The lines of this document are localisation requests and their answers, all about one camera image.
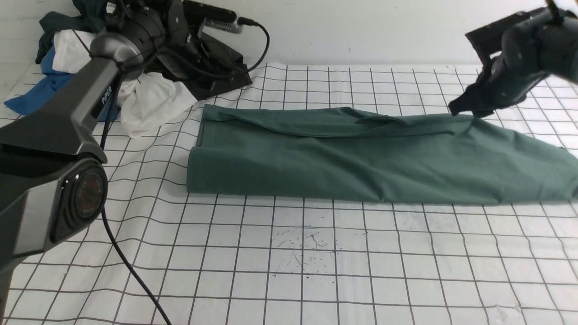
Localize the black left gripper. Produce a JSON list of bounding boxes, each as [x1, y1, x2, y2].
[[165, 0, 210, 82]]

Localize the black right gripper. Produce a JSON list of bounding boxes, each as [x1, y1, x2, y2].
[[448, 54, 548, 119]]

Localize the green long-sleeved shirt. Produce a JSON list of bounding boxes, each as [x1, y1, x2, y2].
[[186, 105, 578, 205]]

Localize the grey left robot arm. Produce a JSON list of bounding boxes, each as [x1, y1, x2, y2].
[[0, 0, 193, 312]]

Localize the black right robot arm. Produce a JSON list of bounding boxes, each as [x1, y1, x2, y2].
[[448, 7, 578, 118]]

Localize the dark olive shirt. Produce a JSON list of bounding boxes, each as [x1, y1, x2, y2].
[[144, 33, 252, 101]]

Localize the white shirt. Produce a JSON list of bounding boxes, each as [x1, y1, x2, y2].
[[52, 29, 197, 139]]

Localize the dark navy shirt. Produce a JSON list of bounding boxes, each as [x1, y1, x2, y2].
[[35, 0, 117, 64]]

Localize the blue shirt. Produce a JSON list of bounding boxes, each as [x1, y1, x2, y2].
[[4, 47, 121, 123]]

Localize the white grid-pattern tablecloth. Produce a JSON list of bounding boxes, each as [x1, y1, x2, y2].
[[3, 64, 578, 325]]

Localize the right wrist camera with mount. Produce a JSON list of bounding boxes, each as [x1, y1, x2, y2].
[[465, 11, 535, 65]]

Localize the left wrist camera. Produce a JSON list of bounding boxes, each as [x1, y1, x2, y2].
[[182, 0, 243, 34]]

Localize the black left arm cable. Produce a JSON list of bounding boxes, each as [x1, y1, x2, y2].
[[99, 17, 270, 325]]

